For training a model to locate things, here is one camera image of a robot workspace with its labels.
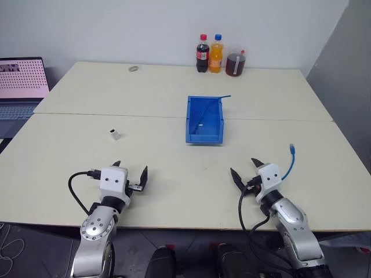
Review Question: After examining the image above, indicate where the orange soda bottle blue cap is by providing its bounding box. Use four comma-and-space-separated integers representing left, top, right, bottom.
209, 33, 224, 74

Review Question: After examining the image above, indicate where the thin white floor cord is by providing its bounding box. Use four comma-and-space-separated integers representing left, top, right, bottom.
0, 221, 26, 278

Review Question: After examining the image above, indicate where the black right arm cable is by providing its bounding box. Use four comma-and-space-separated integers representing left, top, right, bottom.
238, 184, 292, 270

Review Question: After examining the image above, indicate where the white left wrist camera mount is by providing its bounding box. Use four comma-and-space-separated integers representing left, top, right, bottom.
99, 166, 132, 204

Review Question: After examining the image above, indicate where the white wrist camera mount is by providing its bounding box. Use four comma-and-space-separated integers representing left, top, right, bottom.
254, 163, 283, 204
99, 166, 132, 204

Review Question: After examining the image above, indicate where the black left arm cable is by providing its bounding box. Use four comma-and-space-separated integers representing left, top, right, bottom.
68, 169, 102, 217

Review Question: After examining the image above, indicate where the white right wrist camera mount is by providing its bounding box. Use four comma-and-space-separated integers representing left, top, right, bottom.
254, 163, 283, 204

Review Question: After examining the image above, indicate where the clear jug brown liquid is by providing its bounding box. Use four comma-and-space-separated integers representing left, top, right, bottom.
225, 44, 248, 78

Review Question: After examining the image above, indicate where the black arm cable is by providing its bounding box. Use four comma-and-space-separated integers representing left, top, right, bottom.
238, 184, 292, 270
68, 169, 102, 217

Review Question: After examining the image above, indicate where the open laptop pink screen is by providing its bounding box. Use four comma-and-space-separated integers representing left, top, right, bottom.
0, 56, 51, 139

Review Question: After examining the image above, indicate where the dark rounded shape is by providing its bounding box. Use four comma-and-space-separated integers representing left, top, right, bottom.
209, 242, 257, 278
144, 244, 178, 278

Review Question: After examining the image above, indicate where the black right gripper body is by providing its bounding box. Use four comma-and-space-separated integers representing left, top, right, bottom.
246, 175, 263, 192

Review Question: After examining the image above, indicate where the cola bottle red cap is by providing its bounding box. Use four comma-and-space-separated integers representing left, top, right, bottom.
195, 33, 210, 74

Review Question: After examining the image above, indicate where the blue plastic bin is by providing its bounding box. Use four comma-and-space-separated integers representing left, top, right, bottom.
184, 95, 225, 146

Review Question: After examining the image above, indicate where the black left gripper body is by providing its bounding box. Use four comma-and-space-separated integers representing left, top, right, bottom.
126, 180, 145, 200

